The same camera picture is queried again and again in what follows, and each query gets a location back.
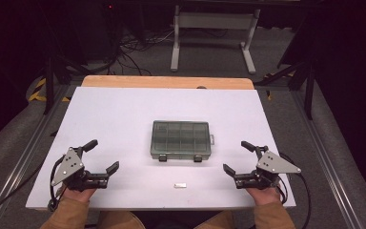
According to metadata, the white metal stand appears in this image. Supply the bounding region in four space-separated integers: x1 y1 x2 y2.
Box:
170 4 262 75

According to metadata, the yellow black floor tape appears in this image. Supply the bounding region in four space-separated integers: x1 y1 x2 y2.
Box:
27 77 71 104

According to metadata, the person's right hand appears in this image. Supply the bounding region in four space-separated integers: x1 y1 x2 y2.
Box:
245 185 282 206

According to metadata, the hand-held gripper cable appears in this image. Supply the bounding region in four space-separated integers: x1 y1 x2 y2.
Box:
275 152 313 229
47 155 69 213

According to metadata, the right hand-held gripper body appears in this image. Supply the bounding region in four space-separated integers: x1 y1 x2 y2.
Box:
233 145 302 191

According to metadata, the person's left hand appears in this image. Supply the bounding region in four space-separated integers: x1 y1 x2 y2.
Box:
61 186 98 204

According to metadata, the grey clear compartment box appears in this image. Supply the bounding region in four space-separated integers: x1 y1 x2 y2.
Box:
150 119 216 163

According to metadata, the white board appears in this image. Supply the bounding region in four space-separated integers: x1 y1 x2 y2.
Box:
25 86 297 212

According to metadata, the black tripod stand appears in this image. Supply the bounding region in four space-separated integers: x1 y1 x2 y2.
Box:
42 52 92 116
254 58 316 121

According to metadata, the aluminium rail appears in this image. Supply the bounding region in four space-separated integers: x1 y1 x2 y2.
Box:
289 90 364 229
0 85 74 229

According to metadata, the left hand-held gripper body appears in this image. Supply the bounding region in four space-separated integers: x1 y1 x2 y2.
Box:
51 146 111 193

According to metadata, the right hand-held gripper cable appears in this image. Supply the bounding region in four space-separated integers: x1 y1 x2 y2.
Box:
275 152 313 229

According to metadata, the person's right leg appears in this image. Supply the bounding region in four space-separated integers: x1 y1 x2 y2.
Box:
193 211 236 229

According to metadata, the person's left leg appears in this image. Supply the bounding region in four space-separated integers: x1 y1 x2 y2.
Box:
96 210 147 229

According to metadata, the bundle of black floor cables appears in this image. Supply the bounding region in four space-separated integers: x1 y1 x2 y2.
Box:
106 28 176 77

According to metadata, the person's leg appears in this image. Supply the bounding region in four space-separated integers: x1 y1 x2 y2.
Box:
193 211 236 229
96 210 147 229

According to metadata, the left hand-held gripper cable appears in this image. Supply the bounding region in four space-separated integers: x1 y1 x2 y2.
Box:
47 155 69 213

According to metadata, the wooden table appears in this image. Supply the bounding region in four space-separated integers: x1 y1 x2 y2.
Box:
80 74 255 91

